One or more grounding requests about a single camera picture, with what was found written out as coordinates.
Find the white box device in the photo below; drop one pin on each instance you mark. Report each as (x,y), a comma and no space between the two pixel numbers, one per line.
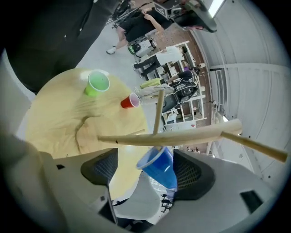
(145,47)

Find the wooden cup tree stand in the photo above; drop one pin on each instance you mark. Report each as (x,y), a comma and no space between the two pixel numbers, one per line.
(182,136)

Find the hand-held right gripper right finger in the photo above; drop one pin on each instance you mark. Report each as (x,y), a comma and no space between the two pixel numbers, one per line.
(222,182)

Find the person's black buttoned shirt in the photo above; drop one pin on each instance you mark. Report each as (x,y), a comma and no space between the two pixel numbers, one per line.
(50,41)

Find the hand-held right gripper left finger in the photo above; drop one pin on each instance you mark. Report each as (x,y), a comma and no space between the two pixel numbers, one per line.
(68,182)

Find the black and green helmet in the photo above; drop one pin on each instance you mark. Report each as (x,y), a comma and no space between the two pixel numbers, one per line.
(134,48)

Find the red cup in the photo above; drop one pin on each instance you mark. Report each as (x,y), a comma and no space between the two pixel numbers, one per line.
(128,103)

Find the yellow-green folded cloth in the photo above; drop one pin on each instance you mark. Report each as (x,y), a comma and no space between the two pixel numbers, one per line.
(150,83)

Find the ceiling light panel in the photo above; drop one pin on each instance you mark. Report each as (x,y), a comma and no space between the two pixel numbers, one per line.
(216,8)

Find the white shelving unit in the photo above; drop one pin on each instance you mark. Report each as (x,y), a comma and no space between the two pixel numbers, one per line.
(195,109)

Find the round wooden table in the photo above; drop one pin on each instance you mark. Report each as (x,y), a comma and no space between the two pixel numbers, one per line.
(59,118)

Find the blue cup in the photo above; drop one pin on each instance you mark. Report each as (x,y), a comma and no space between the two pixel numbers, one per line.
(159,168)

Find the green cup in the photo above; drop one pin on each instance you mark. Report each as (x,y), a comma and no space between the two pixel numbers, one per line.
(96,82)

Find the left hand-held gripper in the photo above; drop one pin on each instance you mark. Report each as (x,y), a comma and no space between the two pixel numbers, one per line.
(168,8)

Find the pile of black stands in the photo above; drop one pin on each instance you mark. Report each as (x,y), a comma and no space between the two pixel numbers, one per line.
(122,11)

